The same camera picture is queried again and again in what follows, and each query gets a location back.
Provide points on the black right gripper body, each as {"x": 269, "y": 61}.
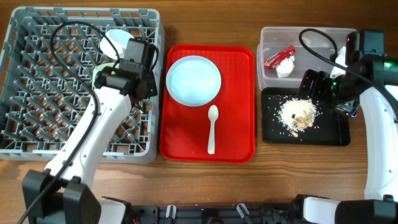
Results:
{"x": 333, "y": 90}

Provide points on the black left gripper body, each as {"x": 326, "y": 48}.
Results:
{"x": 152, "y": 89}

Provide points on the green bowl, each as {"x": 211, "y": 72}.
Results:
{"x": 97, "y": 69}

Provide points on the rice and peanut shells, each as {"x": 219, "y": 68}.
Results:
{"x": 296, "y": 115}

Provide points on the large light blue plate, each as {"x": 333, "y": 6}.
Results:
{"x": 193, "y": 80}

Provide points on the light blue bowl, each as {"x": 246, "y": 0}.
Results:
{"x": 119, "y": 38}

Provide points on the white napkin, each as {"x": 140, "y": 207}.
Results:
{"x": 285, "y": 68}

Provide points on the red sauce packet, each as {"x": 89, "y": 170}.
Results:
{"x": 277, "y": 58}

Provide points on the white plastic spoon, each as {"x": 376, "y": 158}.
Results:
{"x": 213, "y": 116}

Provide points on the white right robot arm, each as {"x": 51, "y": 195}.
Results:
{"x": 370, "y": 80}

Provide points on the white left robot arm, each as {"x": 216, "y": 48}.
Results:
{"x": 62, "y": 192}

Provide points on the grey dishwasher rack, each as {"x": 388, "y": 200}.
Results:
{"x": 47, "y": 63}

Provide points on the black tray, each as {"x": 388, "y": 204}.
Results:
{"x": 329, "y": 128}

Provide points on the red plastic tray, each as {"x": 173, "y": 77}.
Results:
{"x": 184, "y": 130}

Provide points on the clear plastic bin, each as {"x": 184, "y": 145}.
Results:
{"x": 276, "y": 39}

